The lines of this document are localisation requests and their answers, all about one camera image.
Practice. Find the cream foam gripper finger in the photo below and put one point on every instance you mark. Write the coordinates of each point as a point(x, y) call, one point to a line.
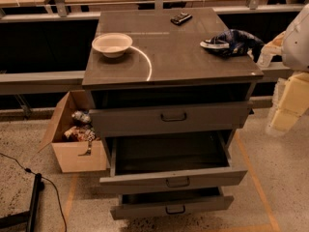
point(290, 101)

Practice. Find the grey top drawer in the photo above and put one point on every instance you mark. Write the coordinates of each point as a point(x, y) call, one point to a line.
point(170, 118)

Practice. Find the grey drawer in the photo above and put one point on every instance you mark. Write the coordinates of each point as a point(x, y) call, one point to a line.
point(171, 203)
point(170, 118)
point(170, 162)

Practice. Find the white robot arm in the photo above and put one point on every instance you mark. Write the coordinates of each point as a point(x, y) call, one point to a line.
point(293, 44)

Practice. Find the grey middle drawer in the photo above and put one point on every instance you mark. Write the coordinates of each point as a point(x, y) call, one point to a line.
point(170, 162)

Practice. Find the grey drawer cabinet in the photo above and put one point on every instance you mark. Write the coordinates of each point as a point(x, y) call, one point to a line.
point(166, 66)

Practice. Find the grey bottom drawer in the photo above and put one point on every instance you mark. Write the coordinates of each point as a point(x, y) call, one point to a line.
point(171, 203)

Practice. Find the clear sanitizer bottle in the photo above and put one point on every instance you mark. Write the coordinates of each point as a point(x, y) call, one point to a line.
point(265, 57)

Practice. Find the black mobile phone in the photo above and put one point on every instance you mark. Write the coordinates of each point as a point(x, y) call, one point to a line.
point(180, 18)

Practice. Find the white bowl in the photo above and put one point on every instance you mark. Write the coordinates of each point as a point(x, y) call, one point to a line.
point(112, 45)

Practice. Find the colourful snack wrappers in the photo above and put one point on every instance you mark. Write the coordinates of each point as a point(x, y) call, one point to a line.
point(80, 134)

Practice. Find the crumpled snack bag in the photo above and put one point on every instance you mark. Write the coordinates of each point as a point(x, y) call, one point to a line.
point(81, 117)

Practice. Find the cardboard box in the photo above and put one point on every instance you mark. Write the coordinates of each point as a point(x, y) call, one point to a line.
point(73, 155)

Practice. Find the black stand base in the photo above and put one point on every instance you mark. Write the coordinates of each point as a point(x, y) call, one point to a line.
point(28, 217)

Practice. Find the grey metal rail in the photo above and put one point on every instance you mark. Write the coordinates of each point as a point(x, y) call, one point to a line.
point(40, 82)

